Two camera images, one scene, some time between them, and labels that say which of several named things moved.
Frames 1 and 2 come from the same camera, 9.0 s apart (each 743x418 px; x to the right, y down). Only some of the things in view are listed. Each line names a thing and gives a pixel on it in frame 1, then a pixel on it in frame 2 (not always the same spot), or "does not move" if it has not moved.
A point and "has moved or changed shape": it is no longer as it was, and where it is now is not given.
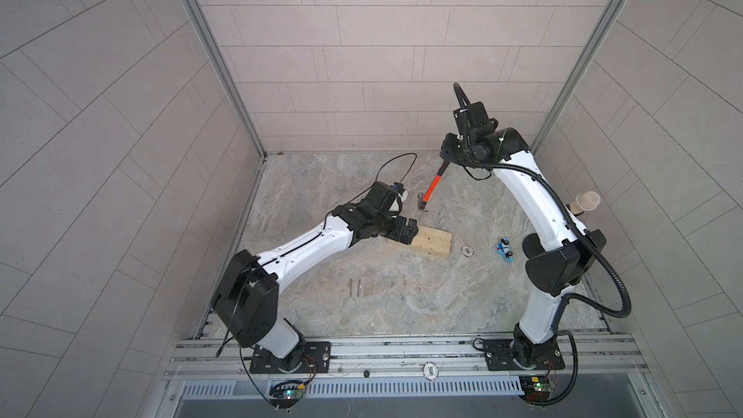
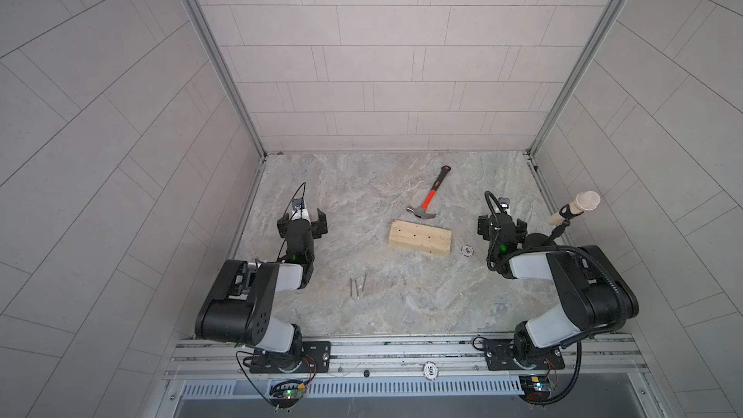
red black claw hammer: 423,198 has moved or changed shape
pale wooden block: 432,242 does not move
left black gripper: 406,234 -> 319,227
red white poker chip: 467,251 does not move
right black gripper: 447,150 -> 486,223
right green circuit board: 536,387 does not move
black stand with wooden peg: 584,201 does not move
